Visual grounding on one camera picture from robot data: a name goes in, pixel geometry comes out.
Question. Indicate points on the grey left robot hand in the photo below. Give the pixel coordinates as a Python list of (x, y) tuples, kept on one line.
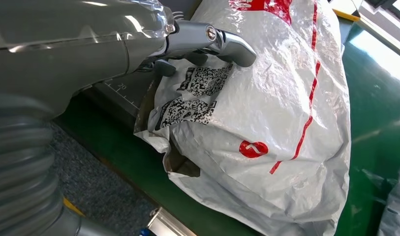
[(72, 49)]

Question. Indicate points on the white plastic courier bag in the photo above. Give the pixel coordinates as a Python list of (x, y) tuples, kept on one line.
[(252, 114), (395, 208)]

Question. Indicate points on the green conveyor belt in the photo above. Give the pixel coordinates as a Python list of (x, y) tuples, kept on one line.
[(375, 114)]

